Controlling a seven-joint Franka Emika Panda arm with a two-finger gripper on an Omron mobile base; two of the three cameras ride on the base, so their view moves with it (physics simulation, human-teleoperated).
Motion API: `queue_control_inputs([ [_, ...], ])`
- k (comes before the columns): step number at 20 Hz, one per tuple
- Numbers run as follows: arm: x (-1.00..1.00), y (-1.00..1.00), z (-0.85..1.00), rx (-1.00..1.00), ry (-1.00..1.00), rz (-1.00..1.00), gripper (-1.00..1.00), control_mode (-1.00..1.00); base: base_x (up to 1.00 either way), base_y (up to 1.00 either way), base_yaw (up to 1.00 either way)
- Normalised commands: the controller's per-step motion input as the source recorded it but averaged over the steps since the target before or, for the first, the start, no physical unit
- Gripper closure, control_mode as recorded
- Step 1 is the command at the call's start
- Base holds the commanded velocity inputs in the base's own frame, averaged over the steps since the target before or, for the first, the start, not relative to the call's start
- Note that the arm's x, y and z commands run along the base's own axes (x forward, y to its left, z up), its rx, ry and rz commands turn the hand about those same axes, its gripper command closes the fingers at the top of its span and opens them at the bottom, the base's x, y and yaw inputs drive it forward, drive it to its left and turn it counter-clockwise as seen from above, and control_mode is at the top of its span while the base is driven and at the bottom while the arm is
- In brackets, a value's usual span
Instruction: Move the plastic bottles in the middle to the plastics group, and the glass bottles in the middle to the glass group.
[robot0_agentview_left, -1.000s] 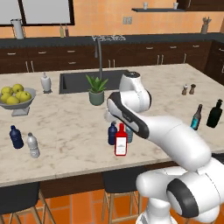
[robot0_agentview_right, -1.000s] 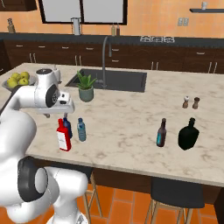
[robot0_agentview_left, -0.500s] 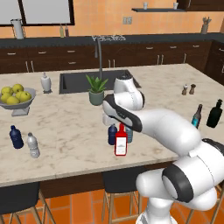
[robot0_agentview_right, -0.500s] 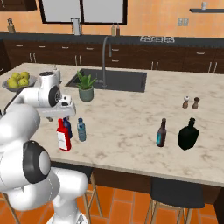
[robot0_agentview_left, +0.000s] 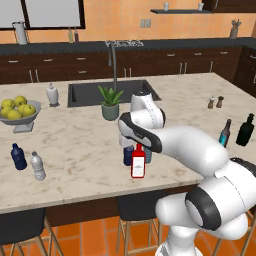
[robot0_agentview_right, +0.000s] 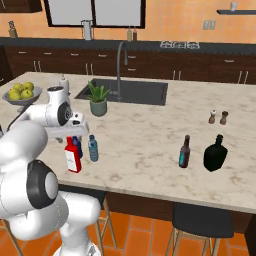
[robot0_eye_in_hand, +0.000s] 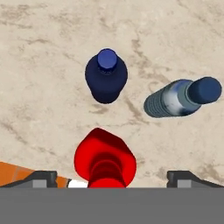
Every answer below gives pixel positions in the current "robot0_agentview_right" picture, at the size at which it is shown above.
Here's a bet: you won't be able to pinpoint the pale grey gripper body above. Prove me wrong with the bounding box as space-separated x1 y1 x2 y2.
44 120 91 140

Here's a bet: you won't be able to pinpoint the red plastic bottle white label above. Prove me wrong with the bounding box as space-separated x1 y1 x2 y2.
64 136 83 174

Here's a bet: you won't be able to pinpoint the clear plastic water bottle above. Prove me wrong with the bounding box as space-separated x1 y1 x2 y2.
87 134 100 163

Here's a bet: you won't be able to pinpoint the green plant in grey pot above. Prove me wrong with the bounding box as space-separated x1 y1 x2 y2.
86 80 111 118

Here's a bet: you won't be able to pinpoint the white soap dispenser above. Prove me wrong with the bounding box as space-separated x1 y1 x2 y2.
58 73 71 97

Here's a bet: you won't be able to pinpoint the green apple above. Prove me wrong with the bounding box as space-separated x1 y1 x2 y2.
20 88 34 100
12 83 24 94
22 81 35 92
7 90 22 102

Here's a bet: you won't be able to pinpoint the grey fruit bowl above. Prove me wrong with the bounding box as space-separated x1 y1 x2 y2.
1 85 44 107

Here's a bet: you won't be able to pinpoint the grey curved tap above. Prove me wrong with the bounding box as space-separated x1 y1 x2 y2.
115 40 130 102

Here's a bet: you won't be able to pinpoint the dark sink basin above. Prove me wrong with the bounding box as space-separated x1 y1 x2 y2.
74 78 169 107

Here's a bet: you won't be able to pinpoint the black-seated wooden stool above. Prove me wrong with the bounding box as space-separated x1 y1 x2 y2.
92 189 118 256
0 218 25 256
165 202 235 256

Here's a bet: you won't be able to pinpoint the grey metal pitcher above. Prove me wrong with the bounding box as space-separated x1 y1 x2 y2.
80 18 95 41

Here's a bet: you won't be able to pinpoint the wooden knife block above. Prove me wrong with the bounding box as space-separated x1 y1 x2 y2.
7 20 19 39

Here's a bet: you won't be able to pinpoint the brown glass beer bottle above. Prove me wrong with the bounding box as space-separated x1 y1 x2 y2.
178 134 192 169

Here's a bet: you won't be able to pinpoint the black-framed window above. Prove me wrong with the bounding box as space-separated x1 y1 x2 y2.
43 0 147 30

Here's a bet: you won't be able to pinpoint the dark brown base cupboards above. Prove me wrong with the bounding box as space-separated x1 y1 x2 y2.
0 37 256 86

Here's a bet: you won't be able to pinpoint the grey hob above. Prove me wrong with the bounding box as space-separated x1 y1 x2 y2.
159 40 201 50

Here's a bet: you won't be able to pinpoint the white-topped salt shaker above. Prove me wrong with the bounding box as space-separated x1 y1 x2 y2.
208 109 218 125

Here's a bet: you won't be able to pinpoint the black squat glass bottle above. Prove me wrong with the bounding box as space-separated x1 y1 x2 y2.
203 133 229 173

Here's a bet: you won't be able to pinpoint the brown pepper shaker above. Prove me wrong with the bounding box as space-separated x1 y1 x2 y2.
219 110 230 126

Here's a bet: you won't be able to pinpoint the dark brown wall cupboard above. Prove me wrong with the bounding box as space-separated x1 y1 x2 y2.
0 0 44 14

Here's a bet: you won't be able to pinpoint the grey wall socket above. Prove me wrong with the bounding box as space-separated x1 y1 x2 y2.
202 19 217 31

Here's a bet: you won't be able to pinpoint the dark wall shelf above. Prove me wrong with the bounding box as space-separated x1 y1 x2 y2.
216 8 256 16

